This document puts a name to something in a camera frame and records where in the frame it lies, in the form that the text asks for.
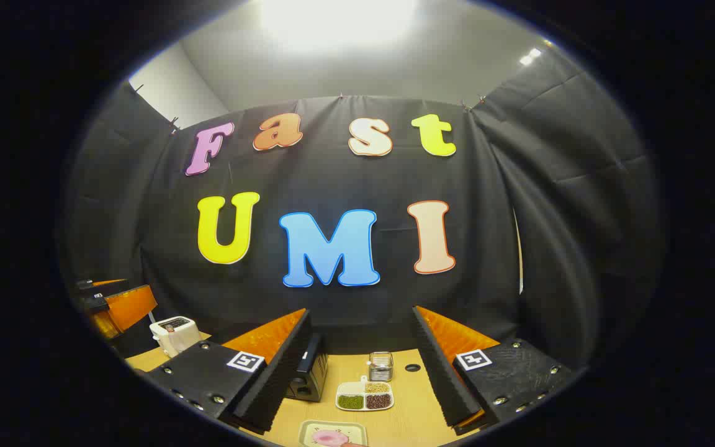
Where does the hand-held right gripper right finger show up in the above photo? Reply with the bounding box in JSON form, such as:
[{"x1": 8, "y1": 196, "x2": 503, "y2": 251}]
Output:
[{"x1": 411, "y1": 305, "x2": 583, "y2": 435}]

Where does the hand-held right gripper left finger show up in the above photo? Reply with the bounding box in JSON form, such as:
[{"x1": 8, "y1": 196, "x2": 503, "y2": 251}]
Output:
[{"x1": 145, "y1": 308, "x2": 313, "y2": 434}]

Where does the black electric oven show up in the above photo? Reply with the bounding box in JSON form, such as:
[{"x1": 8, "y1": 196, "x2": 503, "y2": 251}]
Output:
[{"x1": 285, "y1": 333, "x2": 328, "y2": 403}]

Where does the cream square plate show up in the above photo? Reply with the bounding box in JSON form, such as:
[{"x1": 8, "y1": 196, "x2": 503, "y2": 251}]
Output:
[{"x1": 299, "y1": 420, "x2": 368, "y2": 447}]

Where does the white toaster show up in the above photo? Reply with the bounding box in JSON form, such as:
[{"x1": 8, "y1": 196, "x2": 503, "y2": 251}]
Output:
[{"x1": 149, "y1": 316, "x2": 202, "y2": 359}]

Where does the white divided tray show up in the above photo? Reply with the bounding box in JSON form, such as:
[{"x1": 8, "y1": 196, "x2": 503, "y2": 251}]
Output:
[{"x1": 335, "y1": 375, "x2": 394, "y2": 412}]

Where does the metal wire holder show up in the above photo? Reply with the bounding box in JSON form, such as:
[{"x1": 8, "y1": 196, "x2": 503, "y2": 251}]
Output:
[{"x1": 368, "y1": 351, "x2": 394, "y2": 382}]

